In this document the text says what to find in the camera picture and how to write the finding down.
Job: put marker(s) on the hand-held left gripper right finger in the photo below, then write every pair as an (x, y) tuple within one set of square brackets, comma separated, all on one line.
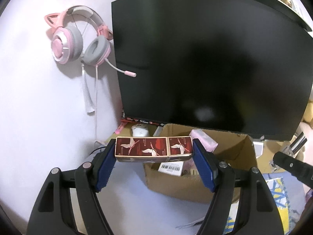
[(204, 169)]

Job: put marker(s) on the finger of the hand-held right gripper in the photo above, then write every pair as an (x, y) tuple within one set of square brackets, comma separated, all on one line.
[(293, 167)]

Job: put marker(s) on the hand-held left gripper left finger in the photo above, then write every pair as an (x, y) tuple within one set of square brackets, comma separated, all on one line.
[(106, 169)]

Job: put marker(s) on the cardboard box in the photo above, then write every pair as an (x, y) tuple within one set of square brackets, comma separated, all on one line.
[(176, 188)]

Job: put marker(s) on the red box with crane print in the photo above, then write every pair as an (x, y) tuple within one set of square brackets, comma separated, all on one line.
[(146, 149)]

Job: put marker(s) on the yellow plush toy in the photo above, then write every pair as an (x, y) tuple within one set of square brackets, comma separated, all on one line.
[(310, 115)]

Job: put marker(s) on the pink cat-ear headset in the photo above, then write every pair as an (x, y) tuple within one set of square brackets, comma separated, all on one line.
[(63, 46)]

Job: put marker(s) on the white tassel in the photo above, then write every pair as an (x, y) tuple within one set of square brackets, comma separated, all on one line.
[(88, 93)]

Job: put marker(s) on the pink lip gloss tube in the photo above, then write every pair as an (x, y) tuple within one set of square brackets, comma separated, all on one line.
[(298, 142)]

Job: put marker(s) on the yellow blue towel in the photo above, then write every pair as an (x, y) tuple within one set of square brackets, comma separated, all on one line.
[(276, 191)]

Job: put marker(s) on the pale yellow ribbed pack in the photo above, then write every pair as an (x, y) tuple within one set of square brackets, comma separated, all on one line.
[(191, 172)]

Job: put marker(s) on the grey printed desk mat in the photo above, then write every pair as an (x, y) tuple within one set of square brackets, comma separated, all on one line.
[(127, 200)]

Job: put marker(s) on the white computer mouse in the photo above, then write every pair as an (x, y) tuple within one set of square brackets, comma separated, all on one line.
[(140, 130)]

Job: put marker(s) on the pink pen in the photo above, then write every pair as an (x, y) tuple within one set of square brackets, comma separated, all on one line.
[(121, 127)]

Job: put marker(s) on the black computer monitor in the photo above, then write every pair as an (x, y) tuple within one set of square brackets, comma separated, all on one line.
[(207, 66)]

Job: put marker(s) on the pink packet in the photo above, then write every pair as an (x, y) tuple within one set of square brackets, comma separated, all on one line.
[(204, 138)]

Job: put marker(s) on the white rectangular box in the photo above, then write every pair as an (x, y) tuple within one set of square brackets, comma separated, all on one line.
[(258, 148)]

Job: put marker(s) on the green white small box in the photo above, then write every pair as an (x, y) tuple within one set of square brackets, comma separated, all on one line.
[(171, 168)]

